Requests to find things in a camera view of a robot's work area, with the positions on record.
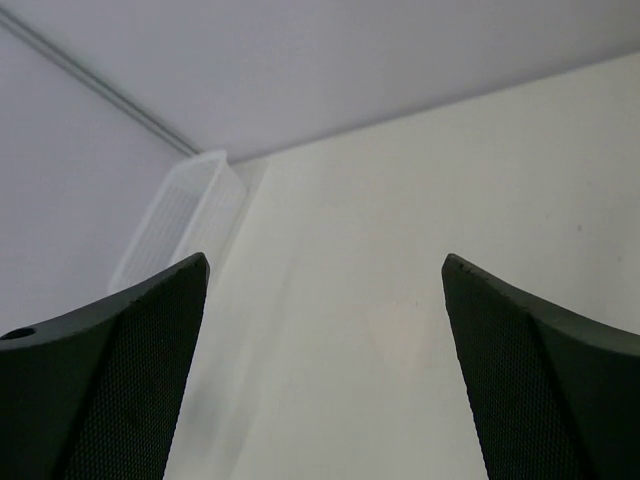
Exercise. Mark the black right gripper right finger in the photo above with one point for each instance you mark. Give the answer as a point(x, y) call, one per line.
point(553, 394)

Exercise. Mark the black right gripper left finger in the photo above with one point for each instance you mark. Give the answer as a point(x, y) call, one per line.
point(96, 393)

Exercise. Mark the white plastic basket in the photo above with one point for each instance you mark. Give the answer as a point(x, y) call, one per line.
point(194, 210)

